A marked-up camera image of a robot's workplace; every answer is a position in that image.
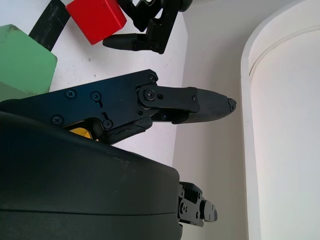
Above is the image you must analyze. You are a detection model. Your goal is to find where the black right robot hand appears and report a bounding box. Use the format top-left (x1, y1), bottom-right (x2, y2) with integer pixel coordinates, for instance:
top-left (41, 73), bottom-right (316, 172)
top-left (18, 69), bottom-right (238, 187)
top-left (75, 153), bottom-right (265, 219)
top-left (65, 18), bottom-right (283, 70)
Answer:
top-left (0, 69), bottom-right (238, 240)

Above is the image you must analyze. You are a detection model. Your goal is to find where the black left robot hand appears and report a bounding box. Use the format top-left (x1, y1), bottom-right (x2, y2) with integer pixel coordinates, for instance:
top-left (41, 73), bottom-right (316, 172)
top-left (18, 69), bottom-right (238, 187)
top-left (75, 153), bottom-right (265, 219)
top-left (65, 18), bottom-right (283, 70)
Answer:
top-left (102, 0), bottom-right (195, 55)

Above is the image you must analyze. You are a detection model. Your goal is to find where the yellow wooden block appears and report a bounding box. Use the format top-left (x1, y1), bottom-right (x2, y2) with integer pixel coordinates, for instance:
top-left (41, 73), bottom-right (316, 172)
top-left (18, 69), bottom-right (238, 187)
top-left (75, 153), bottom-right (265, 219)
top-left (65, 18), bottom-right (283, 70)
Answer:
top-left (62, 126), bottom-right (100, 142)

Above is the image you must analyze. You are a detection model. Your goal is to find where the red wooden block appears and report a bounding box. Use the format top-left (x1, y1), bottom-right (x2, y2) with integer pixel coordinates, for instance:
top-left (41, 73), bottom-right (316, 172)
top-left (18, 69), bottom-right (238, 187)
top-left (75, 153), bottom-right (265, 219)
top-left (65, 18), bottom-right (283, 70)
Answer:
top-left (65, 0), bottom-right (128, 46)

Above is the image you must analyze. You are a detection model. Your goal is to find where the green wooden block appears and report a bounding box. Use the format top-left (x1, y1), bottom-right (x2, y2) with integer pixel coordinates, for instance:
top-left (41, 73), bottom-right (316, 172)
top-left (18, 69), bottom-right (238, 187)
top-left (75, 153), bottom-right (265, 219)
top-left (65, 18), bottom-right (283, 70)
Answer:
top-left (0, 24), bottom-right (58, 101)

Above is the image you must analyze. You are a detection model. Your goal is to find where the black tape strip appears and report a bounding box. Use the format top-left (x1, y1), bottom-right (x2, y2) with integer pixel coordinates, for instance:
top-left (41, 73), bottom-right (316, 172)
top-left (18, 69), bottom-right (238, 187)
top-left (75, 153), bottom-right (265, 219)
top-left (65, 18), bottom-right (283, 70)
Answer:
top-left (28, 0), bottom-right (72, 51)

